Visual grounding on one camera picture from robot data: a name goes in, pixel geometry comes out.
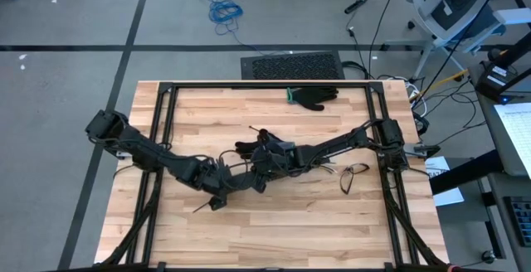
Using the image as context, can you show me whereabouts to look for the black labelled device box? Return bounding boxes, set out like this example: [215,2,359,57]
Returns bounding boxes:
[475,61,520,102]

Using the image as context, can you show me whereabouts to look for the clear safety glasses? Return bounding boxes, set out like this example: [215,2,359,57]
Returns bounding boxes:
[339,163,371,196]

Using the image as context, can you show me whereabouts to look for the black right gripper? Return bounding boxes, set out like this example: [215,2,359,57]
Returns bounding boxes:
[247,145,300,194]

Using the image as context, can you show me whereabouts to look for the laptop with white screen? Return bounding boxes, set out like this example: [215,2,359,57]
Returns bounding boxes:
[492,102,531,181]

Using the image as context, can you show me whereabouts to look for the black power strip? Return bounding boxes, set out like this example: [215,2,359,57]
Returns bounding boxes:
[343,0,369,15]

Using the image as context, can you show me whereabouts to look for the all black glove green cuff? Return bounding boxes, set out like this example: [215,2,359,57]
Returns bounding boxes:
[285,85,339,112]

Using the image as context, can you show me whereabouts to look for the grey black glove green cuff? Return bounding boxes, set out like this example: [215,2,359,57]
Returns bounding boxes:
[235,129,298,160]

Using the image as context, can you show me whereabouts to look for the grey mesh office chair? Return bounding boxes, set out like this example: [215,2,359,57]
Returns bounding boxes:
[383,0,531,80]

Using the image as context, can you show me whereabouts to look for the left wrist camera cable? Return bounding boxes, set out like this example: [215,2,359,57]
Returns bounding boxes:
[217,149,252,170]

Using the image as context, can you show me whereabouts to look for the black stand pole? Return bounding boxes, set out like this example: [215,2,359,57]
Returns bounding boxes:
[487,31,531,70]

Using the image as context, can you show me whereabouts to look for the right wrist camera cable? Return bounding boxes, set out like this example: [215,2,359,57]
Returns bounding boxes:
[285,164,329,178]

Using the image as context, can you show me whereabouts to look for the thin black hanging cable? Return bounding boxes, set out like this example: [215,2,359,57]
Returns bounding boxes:
[368,0,402,78]

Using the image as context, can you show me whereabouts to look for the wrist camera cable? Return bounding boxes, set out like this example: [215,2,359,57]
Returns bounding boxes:
[217,149,252,170]
[285,164,329,178]

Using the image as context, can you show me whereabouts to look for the black keyboard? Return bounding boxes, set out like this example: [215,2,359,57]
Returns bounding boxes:
[240,51,346,81]
[502,196,531,248]

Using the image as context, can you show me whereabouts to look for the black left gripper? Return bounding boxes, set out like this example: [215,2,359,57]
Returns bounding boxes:
[197,158,234,211]

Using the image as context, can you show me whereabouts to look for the white paper sheet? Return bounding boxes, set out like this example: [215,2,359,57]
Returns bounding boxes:
[425,155,465,208]

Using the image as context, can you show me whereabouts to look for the yellow tube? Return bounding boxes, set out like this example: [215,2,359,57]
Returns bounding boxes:
[408,68,470,101]

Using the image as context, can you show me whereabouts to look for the blue coiled floor cable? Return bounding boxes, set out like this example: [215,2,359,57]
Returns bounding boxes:
[193,0,261,53]

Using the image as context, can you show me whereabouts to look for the black desk beam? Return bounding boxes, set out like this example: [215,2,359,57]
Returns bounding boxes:
[429,149,505,197]

